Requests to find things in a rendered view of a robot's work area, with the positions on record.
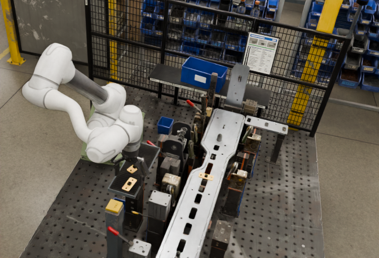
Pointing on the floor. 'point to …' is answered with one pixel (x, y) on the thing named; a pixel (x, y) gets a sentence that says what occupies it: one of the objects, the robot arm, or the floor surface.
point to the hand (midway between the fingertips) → (129, 177)
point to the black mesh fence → (201, 49)
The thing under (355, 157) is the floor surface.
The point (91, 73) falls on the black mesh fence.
